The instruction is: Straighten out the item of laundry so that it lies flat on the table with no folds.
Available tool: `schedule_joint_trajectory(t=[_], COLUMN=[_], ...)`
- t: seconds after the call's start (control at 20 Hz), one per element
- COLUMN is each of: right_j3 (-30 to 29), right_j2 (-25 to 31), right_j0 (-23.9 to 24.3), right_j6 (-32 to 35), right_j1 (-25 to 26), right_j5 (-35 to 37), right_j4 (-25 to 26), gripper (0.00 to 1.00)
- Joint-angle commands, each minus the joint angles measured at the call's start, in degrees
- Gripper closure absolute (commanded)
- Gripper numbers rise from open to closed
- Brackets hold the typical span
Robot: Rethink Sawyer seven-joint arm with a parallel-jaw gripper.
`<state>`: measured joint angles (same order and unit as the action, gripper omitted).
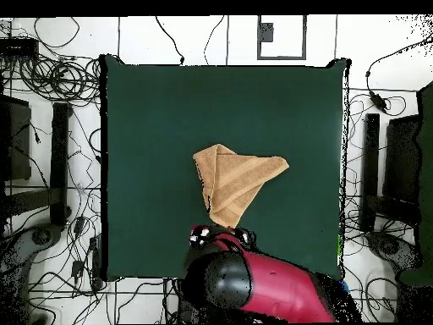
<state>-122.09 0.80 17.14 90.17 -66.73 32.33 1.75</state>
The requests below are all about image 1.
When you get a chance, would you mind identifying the tan terry towel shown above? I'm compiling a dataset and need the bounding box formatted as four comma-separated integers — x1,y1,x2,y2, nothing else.
192,143,290,229

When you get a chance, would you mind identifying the flat black device box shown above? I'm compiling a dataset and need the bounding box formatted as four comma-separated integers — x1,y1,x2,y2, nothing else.
0,36,40,59

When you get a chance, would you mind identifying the dark green table cloth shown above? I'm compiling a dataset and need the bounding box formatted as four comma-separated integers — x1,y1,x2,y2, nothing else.
99,53,351,282

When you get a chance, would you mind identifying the dark wheeled stand base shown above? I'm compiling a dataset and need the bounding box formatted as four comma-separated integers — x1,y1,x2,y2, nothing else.
30,223,63,249
366,229,420,272

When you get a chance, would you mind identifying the black T-shaped stand foot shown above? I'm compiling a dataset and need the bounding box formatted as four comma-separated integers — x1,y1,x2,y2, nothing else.
359,113,422,233
3,102,73,227

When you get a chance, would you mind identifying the large black box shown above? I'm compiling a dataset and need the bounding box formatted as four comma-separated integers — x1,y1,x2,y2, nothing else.
383,114,422,204
0,95,32,181

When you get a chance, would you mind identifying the dark grey square block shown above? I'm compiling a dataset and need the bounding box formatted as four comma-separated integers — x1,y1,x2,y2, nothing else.
259,22,274,43

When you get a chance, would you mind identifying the dark green fabric sheet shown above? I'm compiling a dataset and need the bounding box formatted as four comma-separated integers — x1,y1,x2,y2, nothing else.
398,80,433,287

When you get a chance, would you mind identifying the black cable with plug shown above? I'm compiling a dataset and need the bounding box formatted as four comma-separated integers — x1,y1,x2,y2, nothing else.
154,15,186,66

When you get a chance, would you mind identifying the black cable coil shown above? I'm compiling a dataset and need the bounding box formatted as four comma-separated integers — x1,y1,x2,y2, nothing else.
18,53,102,102

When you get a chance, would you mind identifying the grey square floor frame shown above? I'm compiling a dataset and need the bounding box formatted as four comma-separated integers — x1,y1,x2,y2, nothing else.
256,14,308,61

